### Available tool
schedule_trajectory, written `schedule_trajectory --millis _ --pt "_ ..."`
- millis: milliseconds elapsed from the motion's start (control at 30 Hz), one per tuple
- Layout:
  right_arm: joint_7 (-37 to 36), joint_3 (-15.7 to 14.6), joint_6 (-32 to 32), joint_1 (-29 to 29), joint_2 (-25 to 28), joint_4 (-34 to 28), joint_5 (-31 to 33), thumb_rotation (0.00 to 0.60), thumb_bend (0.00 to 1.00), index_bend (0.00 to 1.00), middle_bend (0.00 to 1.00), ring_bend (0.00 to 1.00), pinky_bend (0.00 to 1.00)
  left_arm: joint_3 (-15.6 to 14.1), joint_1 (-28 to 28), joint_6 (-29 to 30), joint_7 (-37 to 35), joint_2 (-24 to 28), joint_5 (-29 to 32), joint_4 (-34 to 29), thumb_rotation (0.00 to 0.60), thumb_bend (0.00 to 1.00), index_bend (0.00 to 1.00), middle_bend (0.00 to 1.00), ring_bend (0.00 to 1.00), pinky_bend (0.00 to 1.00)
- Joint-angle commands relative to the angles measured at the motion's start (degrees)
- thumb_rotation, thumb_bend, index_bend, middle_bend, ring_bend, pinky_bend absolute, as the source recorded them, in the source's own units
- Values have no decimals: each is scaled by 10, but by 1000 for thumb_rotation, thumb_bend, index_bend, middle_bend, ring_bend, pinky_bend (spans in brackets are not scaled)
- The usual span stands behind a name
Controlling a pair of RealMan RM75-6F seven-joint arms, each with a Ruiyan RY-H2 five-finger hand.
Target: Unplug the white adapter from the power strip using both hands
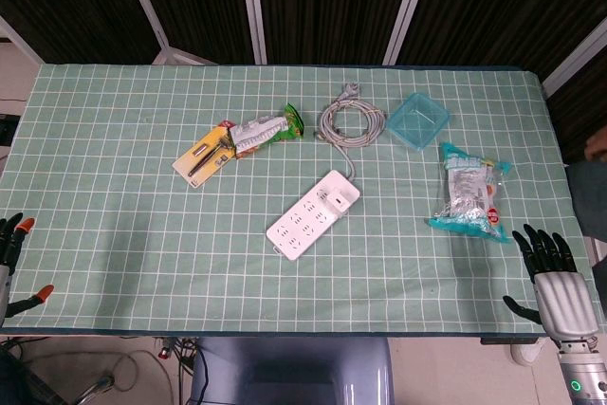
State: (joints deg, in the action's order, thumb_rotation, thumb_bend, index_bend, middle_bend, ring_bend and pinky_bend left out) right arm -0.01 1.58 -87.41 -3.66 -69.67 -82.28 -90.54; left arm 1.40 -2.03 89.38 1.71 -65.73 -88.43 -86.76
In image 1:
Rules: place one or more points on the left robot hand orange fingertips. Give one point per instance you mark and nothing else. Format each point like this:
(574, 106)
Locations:
(14, 234)

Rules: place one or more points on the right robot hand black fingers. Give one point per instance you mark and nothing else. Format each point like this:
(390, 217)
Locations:
(564, 296)

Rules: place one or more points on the white power adapter plug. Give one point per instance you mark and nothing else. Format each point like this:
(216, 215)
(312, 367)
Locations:
(339, 201)

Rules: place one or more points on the white power strip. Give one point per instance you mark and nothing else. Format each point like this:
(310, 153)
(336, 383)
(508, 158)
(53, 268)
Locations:
(294, 234)

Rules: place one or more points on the white shoe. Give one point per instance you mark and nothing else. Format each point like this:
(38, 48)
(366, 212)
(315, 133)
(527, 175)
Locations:
(526, 355)

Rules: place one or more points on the person in grey clothing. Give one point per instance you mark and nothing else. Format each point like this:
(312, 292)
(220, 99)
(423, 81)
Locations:
(590, 196)

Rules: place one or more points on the green checked tablecloth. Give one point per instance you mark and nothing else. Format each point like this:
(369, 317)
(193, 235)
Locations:
(142, 234)

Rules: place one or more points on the teal and silver snack bag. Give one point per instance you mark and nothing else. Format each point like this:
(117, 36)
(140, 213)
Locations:
(467, 196)

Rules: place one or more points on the razor on yellow card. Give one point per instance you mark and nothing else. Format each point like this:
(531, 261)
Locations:
(199, 158)

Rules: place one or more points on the teal plastic container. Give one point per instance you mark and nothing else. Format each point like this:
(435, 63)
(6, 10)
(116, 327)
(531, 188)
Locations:
(417, 123)

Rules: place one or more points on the green snack bag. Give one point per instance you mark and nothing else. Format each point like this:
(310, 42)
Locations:
(265, 132)

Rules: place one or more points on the blue-grey robot torso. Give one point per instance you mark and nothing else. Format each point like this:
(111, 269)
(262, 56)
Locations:
(294, 376)

